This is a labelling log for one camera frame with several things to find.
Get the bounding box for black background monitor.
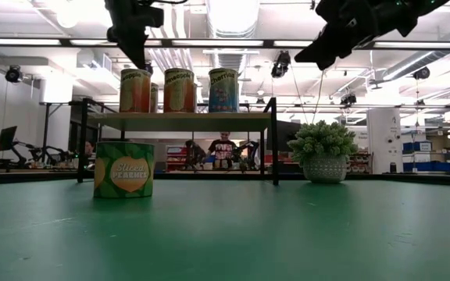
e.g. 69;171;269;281
277;119;302;151
0;125;18;152

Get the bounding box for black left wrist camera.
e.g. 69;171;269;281
141;4;166;29

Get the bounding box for short sliced peaches can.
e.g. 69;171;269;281
93;140;156;200

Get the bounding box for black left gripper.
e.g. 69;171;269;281
105;0;148;72

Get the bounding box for white room column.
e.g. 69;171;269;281
366;108;404;175

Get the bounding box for labelled tin can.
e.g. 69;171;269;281
150;82;160;114

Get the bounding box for black table edge rail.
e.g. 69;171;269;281
0;169;450;187

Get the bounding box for black overhead frame bar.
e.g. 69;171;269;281
0;37;450;52

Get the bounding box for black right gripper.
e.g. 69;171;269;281
295;0;420;72

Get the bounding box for black background robot arms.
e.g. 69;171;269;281
184;138;262;173
12;140;78;169

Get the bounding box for blue storage crate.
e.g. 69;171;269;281
402;140;433;153

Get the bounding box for wooden shelf with black frame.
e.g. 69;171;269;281
68;96;280;187

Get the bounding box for blue cherries tin can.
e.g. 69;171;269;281
208;67;240;114

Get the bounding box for blue storage bin row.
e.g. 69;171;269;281
402;160;450;175

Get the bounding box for orange pineapple tin can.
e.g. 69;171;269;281
119;68;153;114
163;68;196;114

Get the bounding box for green plant in white pot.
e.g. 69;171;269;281
286;119;359;185

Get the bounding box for red storage bins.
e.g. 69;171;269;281
165;146;187;172

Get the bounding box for silver ceiling air duct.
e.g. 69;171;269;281
205;0;263;81

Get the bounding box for black overhead camera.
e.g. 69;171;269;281
270;49;292;79

